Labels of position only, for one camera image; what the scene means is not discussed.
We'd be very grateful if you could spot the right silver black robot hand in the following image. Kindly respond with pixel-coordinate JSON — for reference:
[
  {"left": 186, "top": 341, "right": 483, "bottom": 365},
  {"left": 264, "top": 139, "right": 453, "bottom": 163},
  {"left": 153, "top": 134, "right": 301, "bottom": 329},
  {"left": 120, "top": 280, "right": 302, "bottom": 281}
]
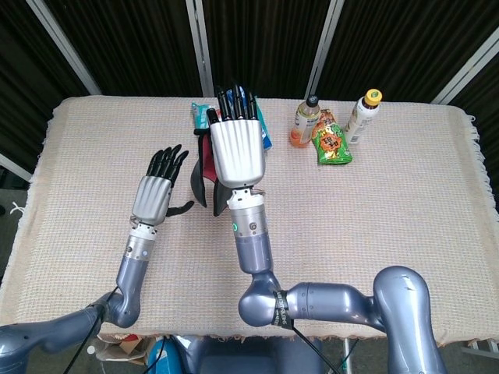
[{"left": 206, "top": 82, "right": 268, "bottom": 189}]

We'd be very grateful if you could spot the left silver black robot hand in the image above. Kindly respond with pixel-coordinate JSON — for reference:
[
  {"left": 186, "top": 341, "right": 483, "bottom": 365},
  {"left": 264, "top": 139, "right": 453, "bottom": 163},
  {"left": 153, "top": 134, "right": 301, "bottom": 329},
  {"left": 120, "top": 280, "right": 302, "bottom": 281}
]
[{"left": 131, "top": 143, "right": 196, "bottom": 227}]

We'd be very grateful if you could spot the grey and pink cloth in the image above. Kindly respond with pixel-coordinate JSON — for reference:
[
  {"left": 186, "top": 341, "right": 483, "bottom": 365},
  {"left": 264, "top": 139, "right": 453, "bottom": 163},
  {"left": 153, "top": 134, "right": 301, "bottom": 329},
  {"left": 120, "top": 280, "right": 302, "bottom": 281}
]
[{"left": 189, "top": 128, "right": 235, "bottom": 217}]

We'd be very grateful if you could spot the blue cookie package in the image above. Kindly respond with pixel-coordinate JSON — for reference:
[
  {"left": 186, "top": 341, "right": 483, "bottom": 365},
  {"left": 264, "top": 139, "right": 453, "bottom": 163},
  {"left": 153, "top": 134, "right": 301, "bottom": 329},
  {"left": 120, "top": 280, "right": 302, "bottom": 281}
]
[{"left": 224, "top": 86, "right": 273, "bottom": 152}]

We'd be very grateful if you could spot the silver teal snack packet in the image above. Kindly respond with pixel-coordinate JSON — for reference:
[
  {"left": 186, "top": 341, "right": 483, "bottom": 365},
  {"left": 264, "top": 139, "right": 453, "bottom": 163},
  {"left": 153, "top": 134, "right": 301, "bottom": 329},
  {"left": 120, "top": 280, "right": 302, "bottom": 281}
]
[{"left": 190, "top": 101, "right": 219, "bottom": 130}]

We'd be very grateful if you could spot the orange drink bottle black cap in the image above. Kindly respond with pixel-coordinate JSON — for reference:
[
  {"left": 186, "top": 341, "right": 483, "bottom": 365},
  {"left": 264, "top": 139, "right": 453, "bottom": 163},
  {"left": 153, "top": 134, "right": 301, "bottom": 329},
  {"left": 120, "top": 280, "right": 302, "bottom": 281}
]
[{"left": 288, "top": 94, "right": 321, "bottom": 148}]

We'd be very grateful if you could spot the green orange snack bag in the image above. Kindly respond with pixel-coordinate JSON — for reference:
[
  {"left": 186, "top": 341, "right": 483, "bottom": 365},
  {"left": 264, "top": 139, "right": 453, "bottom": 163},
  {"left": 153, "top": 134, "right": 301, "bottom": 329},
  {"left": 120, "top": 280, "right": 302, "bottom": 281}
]
[{"left": 310, "top": 108, "right": 354, "bottom": 166}]

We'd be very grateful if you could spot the white bottle yellow cap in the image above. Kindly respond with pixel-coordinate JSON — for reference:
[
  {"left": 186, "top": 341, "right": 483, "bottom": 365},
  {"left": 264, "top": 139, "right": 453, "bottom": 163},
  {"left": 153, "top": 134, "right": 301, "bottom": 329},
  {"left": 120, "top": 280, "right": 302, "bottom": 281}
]
[{"left": 342, "top": 89, "right": 384, "bottom": 145}]

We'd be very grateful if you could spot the beige woven tablecloth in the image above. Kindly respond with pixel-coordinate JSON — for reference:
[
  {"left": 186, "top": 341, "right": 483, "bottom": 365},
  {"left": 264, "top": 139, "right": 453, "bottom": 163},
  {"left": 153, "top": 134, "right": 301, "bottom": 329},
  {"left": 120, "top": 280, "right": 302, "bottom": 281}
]
[{"left": 0, "top": 96, "right": 499, "bottom": 354}]

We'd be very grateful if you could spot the dark pleated curtain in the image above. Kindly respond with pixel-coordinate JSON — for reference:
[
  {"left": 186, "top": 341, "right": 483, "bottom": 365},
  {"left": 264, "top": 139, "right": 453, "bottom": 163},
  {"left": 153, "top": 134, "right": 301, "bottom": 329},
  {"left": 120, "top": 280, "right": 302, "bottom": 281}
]
[{"left": 0, "top": 0, "right": 499, "bottom": 176}]

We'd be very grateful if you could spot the brown cardboard box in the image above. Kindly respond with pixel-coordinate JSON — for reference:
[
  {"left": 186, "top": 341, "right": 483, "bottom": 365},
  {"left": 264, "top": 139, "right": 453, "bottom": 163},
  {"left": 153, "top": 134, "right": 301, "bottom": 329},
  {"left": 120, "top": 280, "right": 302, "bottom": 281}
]
[{"left": 95, "top": 333, "right": 147, "bottom": 365}]

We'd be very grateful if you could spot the blue-grey robot torso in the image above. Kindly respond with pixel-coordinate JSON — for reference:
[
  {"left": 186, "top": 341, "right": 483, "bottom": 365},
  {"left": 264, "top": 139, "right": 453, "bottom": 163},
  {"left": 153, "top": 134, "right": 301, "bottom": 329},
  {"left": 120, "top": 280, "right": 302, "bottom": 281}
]
[{"left": 173, "top": 333, "right": 324, "bottom": 374}]

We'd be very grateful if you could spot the metal table leg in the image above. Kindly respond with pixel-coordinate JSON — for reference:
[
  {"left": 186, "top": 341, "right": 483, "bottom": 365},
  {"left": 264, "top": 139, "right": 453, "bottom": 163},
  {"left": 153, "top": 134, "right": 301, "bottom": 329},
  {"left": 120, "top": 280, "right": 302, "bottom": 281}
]
[{"left": 342, "top": 337, "right": 358, "bottom": 374}]

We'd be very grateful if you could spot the white metal partition post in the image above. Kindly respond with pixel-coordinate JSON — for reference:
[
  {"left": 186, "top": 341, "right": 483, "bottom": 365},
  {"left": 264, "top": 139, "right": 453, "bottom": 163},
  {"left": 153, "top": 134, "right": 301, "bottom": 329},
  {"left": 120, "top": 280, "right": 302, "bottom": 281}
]
[
  {"left": 430, "top": 37, "right": 499, "bottom": 105},
  {"left": 186, "top": 0, "right": 215, "bottom": 97},
  {"left": 0, "top": 153, "right": 33, "bottom": 182},
  {"left": 26, "top": 0, "right": 103, "bottom": 97},
  {"left": 303, "top": 0, "right": 346, "bottom": 101}
]

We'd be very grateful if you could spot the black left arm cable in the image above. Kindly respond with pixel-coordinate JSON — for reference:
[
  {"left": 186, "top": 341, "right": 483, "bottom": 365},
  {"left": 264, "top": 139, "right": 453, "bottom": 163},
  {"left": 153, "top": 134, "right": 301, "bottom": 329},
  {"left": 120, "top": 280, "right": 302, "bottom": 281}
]
[{"left": 62, "top": 287, "right": 120, "bottom": 374}]

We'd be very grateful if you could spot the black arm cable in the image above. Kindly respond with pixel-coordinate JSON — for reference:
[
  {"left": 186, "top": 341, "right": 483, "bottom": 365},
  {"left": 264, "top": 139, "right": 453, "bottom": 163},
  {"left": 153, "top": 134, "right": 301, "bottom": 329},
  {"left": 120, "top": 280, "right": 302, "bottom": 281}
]
[
  {"left": 291, "top": 326, "right": 333, "bottom": 374},
  {"left": 62, "top": 287, "right": 120, "bottom": 374}
]

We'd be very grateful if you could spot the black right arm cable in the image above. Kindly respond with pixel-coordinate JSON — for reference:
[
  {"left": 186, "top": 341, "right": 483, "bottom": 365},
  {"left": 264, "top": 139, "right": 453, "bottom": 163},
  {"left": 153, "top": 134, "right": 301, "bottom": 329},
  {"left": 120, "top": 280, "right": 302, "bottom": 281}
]
[{"left": 291, "top": 326, "right": 333, "bottom": 374}]

